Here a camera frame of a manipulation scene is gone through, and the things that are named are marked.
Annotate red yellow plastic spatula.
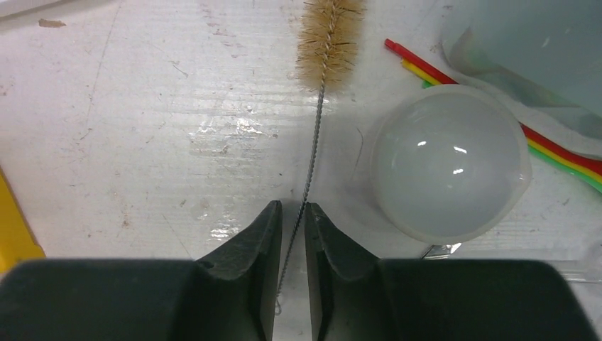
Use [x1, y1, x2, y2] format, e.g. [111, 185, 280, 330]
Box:
[384, 38, 601, 191]

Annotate yellow test tube rack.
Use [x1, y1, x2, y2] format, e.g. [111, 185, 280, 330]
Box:
[1, 170, 46, 275]

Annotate glass watch dish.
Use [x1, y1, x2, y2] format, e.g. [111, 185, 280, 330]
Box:
[370, 85, 532, 244]

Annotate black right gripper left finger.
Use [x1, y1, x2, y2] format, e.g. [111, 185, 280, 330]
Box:
[1, 200, 283, 340]

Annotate brown test tube brush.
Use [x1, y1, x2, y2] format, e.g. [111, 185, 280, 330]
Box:
[275, 0, 366, 316]

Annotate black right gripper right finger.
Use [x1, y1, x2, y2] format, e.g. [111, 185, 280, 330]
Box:
[305, 203, 598, 340]

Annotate metal tweezers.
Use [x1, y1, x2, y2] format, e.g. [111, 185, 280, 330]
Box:
[420, 243, 462, 260]

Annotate teal plastic bin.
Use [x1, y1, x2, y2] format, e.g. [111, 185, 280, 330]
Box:
[441, 1, 601, 158]

